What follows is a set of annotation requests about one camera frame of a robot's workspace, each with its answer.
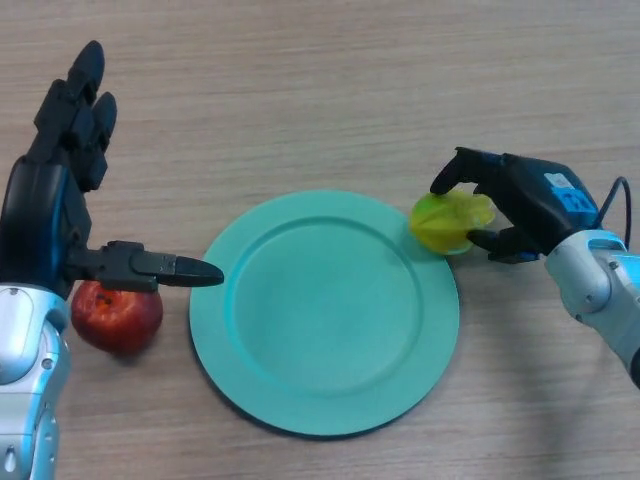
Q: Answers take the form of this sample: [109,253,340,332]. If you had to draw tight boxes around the red apple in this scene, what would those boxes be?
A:
[70,280,164,356]

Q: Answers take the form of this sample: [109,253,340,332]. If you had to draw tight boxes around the teal green round plate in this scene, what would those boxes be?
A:
[188,188,460,440]

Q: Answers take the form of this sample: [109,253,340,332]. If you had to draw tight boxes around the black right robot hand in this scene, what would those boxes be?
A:
[429,146,600,264]

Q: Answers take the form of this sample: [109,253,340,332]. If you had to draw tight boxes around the yellow green starfruit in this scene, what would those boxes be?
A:
[408,185,497,256]

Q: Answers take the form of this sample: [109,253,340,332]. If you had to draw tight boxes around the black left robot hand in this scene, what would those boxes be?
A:
[0,39,225,301]

